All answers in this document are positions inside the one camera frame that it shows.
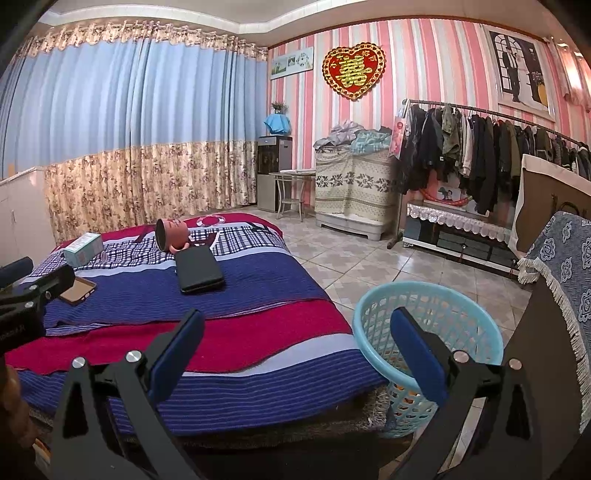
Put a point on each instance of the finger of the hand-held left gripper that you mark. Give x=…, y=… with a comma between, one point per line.
x=41, y=288
x=16, y=272

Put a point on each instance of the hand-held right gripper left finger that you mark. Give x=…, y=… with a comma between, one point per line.
x=178, y=353

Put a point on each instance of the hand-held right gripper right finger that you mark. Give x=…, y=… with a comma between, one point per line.
x=420, y=357

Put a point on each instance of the light blue plastic basket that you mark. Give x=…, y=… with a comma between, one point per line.
x=369, y=314

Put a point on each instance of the person's left hand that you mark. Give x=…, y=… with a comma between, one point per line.
x=10, y=401

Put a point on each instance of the brown phone case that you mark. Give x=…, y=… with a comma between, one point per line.
x=78, y=290

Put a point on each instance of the teal cardboard box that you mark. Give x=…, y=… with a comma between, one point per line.
x=83, y=249

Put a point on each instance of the white cabinet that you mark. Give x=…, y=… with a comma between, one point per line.
x=23, y=212

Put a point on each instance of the black flat case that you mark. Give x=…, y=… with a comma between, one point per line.
x=198, y=272

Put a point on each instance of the pink metal pot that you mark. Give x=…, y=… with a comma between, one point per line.
x=173, y=233

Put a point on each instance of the low cabinet with lace cloth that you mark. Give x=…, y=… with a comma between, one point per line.
x=457, y=235

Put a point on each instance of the red printed picture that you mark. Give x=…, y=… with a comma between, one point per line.
x=450, y=194

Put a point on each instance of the blue patterned fringed cloth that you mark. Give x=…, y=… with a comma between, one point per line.
x=568, y=267

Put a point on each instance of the cloth covered cabinet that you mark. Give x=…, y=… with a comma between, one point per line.
x=355, y=194

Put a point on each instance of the blue floral curtain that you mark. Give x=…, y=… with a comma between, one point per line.
x=138, y=129

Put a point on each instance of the grey water dispenser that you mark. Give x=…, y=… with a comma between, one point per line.
x=272, y=184

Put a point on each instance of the brown board with white edge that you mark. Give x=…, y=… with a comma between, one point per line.
x=540, y=198

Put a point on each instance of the small white side table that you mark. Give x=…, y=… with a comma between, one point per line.
x=295, y=174

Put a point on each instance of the row of hanging clothes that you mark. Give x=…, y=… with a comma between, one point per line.
x=485, y=152

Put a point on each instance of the pink hanging bag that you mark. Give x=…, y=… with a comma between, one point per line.
x=399, y=134

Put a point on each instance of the pile of folded clothes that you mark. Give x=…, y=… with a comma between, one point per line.
x=351, y=138

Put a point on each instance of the blue bottle cover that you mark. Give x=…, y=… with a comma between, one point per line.
x=278, y=124

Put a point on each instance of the metal clothes rack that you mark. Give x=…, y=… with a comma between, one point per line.
x=485, y=112

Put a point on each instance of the small potted plant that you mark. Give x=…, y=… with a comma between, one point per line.
x=279, y=107

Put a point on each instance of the red heart wall decoration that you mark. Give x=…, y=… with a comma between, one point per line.
x=353, y=69

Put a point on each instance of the wall poster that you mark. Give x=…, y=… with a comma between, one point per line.
x=517, y=74

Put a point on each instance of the landscape wall picture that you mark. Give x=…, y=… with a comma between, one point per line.
x=291, y=63

